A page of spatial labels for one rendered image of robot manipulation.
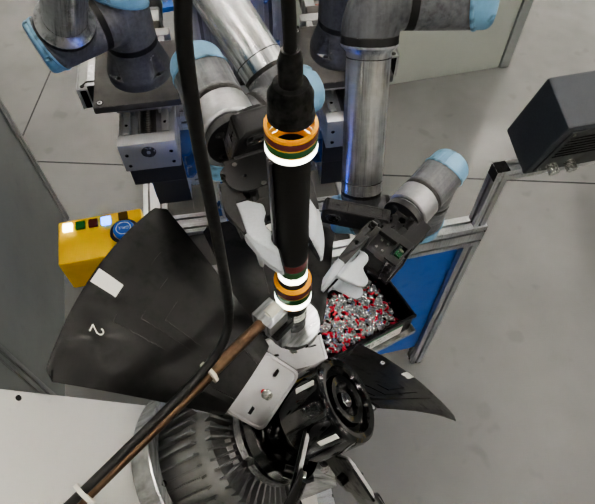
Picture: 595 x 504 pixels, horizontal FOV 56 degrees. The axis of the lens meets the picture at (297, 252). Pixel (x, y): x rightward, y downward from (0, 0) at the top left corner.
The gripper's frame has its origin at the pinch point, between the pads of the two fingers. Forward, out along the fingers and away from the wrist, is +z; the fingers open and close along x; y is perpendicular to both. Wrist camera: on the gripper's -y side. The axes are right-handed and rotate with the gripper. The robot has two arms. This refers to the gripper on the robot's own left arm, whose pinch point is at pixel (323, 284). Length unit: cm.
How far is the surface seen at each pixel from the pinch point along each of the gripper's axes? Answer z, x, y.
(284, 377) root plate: 17.3, -8.1, 6.3
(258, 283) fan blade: 6.6, 0.2, -7.7
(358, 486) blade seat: 19.9, -0.1, 22.1
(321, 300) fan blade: 2.7, -1.0, 1.7
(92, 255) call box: 17.7, 15.0, -38.8
